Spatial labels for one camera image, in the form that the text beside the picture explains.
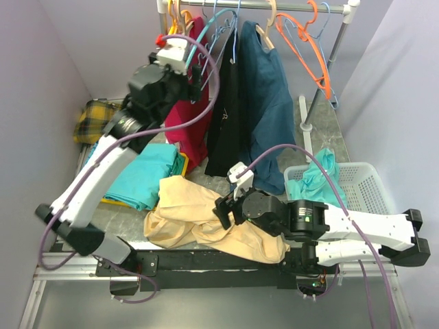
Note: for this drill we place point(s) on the black shirt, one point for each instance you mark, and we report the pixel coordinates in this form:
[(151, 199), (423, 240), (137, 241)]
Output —
[(226, 131)]

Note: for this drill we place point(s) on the white clothes rack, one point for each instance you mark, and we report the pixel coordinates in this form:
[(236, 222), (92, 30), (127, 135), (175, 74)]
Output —
[(348, 11)]

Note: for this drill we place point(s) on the turquoise t shirt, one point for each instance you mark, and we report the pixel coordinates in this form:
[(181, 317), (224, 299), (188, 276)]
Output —
[(312, 184)]

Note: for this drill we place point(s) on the orange plastic hanger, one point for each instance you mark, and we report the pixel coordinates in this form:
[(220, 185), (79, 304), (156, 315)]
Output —
[(305, 49)]

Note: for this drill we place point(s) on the green printed garment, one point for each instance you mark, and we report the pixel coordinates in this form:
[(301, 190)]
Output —
[(180, 165)]

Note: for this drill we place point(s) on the yellow plastic hanger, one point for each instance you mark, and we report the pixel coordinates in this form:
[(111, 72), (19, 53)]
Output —
[(173, 29)]

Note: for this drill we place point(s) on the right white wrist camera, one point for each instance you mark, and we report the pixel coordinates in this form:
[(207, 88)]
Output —
[(242, 178)]

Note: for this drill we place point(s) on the yellow plastic tray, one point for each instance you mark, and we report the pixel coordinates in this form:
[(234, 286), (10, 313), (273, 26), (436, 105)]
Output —
[(115, 202)]

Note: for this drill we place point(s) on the black base bar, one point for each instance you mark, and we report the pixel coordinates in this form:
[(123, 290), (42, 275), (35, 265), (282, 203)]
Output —
[(207, 269)]

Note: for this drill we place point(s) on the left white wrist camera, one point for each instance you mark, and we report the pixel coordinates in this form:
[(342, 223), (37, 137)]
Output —
[(172, 53)]

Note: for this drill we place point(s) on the white perforated plastic basket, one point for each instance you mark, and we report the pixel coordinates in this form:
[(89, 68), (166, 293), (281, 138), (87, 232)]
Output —
[(363, 187)]

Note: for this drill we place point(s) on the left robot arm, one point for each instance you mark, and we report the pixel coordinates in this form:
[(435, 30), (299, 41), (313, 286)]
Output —
[(125, 136)]

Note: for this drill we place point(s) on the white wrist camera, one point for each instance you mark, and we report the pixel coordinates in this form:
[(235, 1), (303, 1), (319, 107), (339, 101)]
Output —
[(172, 53), (242, 178)]

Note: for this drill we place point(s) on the yellow plaid shirt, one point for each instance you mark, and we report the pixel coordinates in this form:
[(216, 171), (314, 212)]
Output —
[(95, 116)]

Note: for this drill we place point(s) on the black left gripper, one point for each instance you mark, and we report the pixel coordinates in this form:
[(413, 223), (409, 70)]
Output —
[(186, 92)]

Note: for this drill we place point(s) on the wooden hanger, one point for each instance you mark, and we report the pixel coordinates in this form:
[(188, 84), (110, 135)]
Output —
[(264, 33)]

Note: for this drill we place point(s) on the folded turquoise cloth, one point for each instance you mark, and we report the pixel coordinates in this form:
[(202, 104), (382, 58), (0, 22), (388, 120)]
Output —
[(138, 183)]

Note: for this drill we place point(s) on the pale blue wire hanger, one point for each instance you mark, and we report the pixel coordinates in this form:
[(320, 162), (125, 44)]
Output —
[(216, 35)]

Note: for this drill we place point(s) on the thin blue wire hanger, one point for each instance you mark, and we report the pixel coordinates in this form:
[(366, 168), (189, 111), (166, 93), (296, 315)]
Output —
[(284, 24)]

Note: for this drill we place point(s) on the cream beige shirt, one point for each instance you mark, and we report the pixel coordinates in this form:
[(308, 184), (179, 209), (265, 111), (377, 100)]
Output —
[(184, 214)]

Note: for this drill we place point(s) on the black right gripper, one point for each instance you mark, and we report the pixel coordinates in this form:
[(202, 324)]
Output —
[(223, 205)]

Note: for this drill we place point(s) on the beige hanger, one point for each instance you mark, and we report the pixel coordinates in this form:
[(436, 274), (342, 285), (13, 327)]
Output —
[(183, 19)]

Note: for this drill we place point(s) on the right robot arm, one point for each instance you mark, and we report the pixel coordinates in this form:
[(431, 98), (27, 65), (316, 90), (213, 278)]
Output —
[(328, 235)]

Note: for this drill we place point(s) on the dark blue shirt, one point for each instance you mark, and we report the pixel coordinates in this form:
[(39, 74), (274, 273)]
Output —
[(267, 108)]

